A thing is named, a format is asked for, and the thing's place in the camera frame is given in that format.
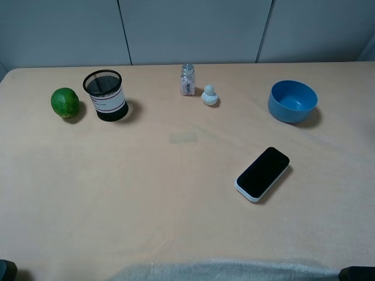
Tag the white duck figurine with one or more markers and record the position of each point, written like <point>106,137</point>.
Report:
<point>209,97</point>

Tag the black object bottom right corner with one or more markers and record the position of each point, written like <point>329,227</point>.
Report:
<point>357,273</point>

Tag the black object corner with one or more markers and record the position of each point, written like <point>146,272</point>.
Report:
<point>8,270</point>
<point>357,273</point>

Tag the black object bottom left corner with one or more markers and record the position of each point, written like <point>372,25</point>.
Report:
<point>8,270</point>

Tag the clear bottle with silver cap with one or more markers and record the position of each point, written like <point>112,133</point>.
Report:
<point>187,80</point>

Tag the black phone white case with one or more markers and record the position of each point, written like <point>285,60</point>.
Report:
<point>262,174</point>

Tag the black mesh pencil holder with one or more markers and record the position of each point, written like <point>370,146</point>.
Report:
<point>104,88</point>

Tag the blue bowl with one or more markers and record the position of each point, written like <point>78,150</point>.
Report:
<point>291,101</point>

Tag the green lime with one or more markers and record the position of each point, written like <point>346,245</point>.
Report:
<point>65,103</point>

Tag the grey cloth at table edge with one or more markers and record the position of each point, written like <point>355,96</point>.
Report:
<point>226,269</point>

